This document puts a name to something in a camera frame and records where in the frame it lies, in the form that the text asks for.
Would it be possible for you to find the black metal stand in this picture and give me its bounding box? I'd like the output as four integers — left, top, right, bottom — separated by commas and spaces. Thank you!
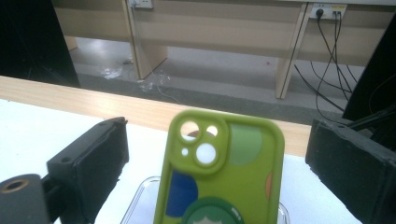
346, 105, 396, 147

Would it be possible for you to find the white table mat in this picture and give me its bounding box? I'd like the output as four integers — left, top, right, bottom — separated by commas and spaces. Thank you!
0, 98, 363, 224

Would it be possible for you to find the black curtain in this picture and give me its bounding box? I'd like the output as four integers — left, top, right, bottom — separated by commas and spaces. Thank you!
0, 0, 81, 89
341, 12, 396, 123

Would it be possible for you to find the white power strip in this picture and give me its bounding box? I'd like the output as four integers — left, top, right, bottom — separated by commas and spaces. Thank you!
310, 2, 347, 21

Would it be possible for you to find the white wall socket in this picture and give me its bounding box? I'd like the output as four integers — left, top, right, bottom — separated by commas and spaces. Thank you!
127, 0, 154, 10

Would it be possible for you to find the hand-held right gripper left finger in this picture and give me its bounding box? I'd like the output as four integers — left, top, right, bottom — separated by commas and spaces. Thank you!
46, 116, 130, 224

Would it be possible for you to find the clear plastic scrap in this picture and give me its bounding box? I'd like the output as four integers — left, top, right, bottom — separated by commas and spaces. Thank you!
137, 71, 171, 93

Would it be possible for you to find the clear plastic tray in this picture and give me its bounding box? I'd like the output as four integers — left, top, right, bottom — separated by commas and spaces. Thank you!
120, 175, 292, 224

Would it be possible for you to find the green cartoon phone case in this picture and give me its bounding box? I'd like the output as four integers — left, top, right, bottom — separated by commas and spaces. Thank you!
152, 109, 286, 224

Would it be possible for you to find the black cable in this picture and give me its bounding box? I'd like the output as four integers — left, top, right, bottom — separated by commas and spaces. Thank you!
314, 8, 359, 108
293, 63, 346, 113

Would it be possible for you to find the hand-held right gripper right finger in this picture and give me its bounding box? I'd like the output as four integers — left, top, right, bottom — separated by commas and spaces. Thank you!
304, 118, 396, 224

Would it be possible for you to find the large crumpled plastic wrapper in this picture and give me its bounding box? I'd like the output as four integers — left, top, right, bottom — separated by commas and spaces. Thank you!
100, 65, 123, 79

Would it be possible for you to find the beige wooden desk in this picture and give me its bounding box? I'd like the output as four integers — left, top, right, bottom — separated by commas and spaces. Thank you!
50, 0, 396, 100

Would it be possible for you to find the thin white cable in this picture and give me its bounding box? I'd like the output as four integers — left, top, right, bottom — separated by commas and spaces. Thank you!
130, 6, 182, 105

